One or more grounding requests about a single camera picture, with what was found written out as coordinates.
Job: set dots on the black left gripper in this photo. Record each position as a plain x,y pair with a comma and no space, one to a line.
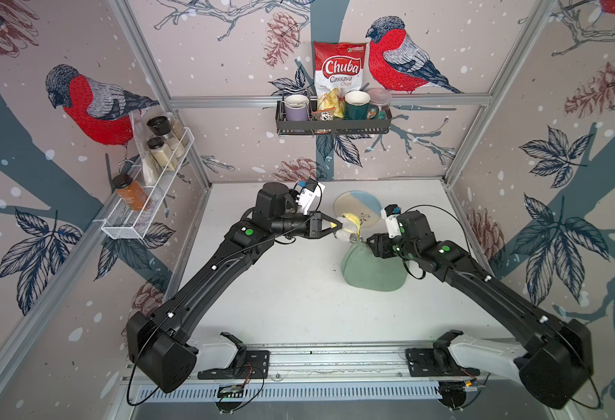
313,224

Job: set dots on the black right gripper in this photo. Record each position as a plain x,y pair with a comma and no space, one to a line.
379,247

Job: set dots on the yellow white plush keychain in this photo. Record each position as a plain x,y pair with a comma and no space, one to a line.
351,228

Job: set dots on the green fabric bag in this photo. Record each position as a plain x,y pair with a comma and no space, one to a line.
361,269

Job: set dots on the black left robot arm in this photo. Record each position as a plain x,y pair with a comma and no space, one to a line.
160,343

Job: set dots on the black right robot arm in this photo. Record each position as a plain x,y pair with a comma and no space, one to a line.
553,359

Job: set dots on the red Chuba chips bag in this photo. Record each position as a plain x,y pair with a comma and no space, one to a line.
338,66

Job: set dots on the clear plastic bag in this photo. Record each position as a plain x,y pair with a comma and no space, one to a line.
151,171

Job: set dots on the cream and blue plate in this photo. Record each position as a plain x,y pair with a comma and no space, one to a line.
362,204

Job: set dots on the green mug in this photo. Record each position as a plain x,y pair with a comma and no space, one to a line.
358,106

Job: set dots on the purple mug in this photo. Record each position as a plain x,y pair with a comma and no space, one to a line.
297,108

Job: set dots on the yellow snack packet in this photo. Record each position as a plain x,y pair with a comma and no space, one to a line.
330,106

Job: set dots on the pink lidded jar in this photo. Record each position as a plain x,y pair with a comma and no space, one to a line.
379,105

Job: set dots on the black lid spice jar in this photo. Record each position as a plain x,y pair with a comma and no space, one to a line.
162,154

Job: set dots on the tall black lid jar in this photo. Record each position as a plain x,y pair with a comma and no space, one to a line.
161,127

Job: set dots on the orange spice jar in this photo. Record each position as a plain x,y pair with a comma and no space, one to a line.
130,192

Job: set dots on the black wall shelf basket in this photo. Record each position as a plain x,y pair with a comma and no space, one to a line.
336,126

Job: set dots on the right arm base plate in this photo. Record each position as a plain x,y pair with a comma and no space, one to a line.
435,360

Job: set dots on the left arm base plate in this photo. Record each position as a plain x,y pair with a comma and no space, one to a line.
226,357

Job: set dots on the white wire wall rack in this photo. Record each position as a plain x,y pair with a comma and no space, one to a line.
125,223

